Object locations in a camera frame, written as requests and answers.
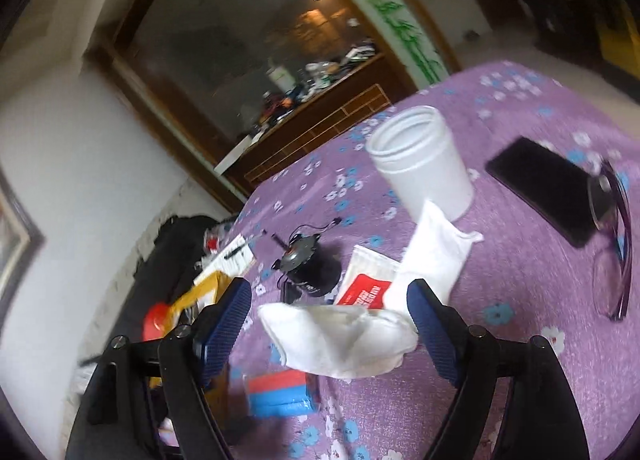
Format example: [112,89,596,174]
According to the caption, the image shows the white bag with red label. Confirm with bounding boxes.
[334,244,401,311]

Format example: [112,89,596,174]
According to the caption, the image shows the glass partition panel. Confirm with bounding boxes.
[132,0,383,141]

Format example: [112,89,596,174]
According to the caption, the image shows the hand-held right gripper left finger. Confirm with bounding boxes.
[65,276,253,460]

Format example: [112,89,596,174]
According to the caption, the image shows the blue red foam strips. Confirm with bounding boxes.
[244,369,321,418]

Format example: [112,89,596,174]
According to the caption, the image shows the white jug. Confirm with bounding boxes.
[265,60,294,92]

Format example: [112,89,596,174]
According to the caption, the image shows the black electric motor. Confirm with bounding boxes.
[272,217,343,303]

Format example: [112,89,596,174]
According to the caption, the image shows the red gift bag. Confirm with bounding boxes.
[142,303,174,342]

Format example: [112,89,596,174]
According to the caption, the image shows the framed wall picture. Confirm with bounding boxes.
[0,170,47,311]

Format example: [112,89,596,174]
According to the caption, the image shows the clutter of assorted items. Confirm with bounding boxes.
[257,43,378,128]

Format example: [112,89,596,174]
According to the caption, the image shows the black pen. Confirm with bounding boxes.
[222,230,266,261]

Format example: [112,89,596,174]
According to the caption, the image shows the white flat box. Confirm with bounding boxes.
[214,133,262,175]

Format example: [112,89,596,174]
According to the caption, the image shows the white papers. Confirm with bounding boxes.
[192,233,256,291]

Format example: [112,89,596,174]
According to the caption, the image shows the eyeglasses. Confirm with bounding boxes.
[587,160,632,323]

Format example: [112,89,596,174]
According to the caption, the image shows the black phone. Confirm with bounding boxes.
[485,136,608,248]

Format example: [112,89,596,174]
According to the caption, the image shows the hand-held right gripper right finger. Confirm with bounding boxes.
[406,279,591,460]

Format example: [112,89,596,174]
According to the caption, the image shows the crumpled plastic bags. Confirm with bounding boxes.
[202,223,234,252]

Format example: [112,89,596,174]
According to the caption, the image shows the bamboo painted pillar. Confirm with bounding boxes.
[310,0,449,86]

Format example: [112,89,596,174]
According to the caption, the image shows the purple floral tablecloth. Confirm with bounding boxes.
[220,60,640,460]

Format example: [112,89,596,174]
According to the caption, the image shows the golden wooden door frame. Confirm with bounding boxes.
[592,0,640,72]

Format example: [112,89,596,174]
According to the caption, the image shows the white plastic jar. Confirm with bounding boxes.
[365,105,475,222]

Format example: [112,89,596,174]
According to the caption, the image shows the wooden counter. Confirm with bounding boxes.
[215,53,416,201]

